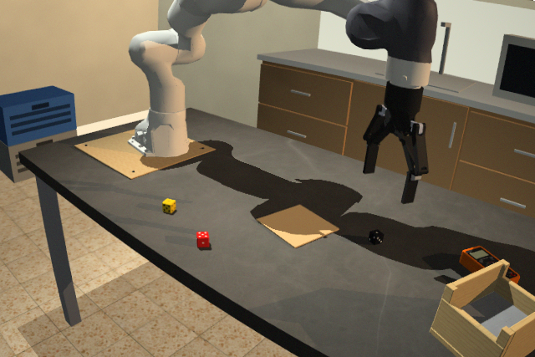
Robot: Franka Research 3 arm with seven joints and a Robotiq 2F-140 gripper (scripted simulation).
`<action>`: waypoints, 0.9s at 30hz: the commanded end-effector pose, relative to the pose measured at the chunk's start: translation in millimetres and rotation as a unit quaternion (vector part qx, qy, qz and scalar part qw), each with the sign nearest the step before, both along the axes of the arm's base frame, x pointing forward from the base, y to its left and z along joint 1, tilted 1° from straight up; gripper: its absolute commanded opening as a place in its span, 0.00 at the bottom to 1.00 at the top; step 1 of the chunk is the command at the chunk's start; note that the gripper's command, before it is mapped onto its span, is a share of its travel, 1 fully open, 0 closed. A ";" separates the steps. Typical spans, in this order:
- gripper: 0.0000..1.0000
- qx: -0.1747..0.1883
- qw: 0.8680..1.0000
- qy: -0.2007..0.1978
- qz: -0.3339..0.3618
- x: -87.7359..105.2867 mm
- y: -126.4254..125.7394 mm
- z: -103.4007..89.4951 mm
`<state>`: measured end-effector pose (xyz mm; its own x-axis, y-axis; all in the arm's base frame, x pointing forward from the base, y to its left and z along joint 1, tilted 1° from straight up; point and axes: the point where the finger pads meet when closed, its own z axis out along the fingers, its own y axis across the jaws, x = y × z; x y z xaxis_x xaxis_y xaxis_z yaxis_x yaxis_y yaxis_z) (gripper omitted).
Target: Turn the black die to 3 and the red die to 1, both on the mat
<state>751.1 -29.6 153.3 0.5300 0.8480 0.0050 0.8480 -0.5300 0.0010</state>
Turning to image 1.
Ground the tan flat mat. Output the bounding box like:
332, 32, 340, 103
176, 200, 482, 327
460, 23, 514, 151
256, 205, 339, 248

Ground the black die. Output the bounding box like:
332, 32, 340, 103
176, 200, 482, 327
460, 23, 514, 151
369, 229, 384, 245

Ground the wooden crate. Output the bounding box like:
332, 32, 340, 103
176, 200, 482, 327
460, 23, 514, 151
435, 262, 535, 357

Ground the orange digital multimeter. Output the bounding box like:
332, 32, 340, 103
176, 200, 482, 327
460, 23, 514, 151
460, 246, 520, 284

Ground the red die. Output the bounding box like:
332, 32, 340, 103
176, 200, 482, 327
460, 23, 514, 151
196, 232, 209, 247

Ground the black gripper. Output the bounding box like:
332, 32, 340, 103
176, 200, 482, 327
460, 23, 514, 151
363, 81, 429, 204

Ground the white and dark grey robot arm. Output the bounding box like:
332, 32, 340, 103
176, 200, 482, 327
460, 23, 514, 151
128, 0, 438, 157

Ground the yellow die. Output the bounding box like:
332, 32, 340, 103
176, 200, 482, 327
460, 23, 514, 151
162, 199, 176, 213

